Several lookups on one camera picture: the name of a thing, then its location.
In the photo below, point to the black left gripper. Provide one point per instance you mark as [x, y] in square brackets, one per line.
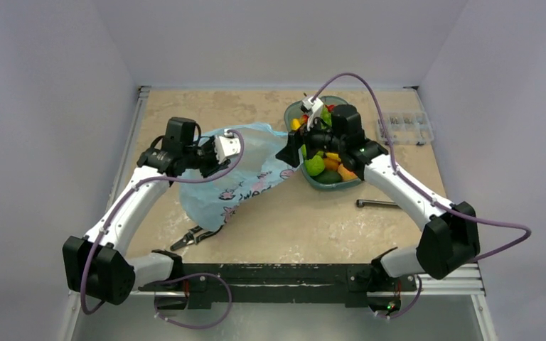
[215, 165]

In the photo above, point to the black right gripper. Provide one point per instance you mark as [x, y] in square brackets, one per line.
[298, 145]

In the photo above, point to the light blue plastic bag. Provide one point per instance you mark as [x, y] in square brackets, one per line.
[211, 205]

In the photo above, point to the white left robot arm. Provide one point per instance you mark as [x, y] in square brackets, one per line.
[95, 264]

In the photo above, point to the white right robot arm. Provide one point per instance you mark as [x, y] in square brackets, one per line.
[449, 236]

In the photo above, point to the light green bumpy fake fruit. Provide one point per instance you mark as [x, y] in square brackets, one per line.
[314, 166]

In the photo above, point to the yellow fake banana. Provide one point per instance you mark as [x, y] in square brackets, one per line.
[295, 124]

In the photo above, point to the orange fake mandarin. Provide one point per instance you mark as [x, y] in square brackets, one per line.
[331, 164]

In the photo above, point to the dark green fake avocado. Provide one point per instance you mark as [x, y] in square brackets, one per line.
[328, 177]

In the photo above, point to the fake peach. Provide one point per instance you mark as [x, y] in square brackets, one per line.
[346, 174]

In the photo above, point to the teal plastic fruit basket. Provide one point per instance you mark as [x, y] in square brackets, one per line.
[294, 111]

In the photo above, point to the clear plastic screw box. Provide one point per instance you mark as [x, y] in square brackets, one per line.
[405, 128]

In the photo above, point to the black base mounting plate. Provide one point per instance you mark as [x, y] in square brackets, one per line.
[352, 285]

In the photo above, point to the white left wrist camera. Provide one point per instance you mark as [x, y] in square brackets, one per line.
[227, 145]

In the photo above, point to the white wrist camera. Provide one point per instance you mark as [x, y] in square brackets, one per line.
[313, 107]
[227, 145]

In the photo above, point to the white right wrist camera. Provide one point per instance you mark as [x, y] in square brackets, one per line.
[313, 107]

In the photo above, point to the black handled pliers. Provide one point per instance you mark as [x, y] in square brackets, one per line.
[194, 236]

